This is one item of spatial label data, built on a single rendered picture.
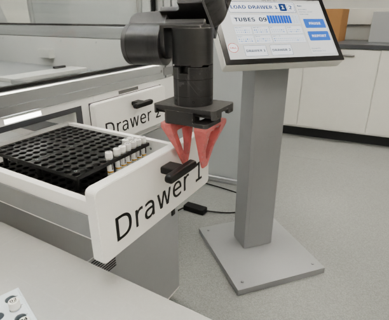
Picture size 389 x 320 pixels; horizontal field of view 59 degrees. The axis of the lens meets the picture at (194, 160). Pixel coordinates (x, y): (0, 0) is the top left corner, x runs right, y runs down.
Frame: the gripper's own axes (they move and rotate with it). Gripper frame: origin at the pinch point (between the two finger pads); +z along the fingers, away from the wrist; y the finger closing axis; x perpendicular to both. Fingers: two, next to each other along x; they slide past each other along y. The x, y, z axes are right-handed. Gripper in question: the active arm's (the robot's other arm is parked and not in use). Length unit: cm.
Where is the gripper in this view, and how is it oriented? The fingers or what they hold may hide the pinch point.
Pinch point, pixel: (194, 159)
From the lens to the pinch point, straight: 53.9
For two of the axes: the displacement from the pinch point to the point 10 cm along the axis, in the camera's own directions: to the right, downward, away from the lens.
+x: -5.1, 3.4, -7.9
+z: 0.1, 9.2, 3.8
